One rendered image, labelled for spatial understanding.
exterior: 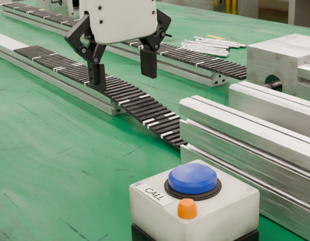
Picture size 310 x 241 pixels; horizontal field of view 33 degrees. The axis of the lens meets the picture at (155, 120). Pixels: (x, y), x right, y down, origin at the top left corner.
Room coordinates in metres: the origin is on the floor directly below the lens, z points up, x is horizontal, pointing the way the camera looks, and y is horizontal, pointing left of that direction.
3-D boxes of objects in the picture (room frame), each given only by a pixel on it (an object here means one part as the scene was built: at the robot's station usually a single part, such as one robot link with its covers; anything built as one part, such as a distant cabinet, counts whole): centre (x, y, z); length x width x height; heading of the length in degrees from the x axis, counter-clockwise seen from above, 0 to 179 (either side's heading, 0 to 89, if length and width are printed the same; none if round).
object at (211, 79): (1.23, 0.16, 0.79); 0.96 x 0.04 x 0.03; 35
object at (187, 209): (0.34, -0.02, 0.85); 0.02 x 0.02 x 0.01
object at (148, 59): (0.75, 0.00, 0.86); 0.03 x 0.03 x 0.07; 34
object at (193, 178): (0.39, -0.03, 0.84); 0.04 x 0.04 x 0.02
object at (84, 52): (0.69, 0.09, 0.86); 0.03 x 0.03 x 0.07; 34
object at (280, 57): (0.70, -0.19, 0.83); 0.12 x 0.09 x 0.10; 125
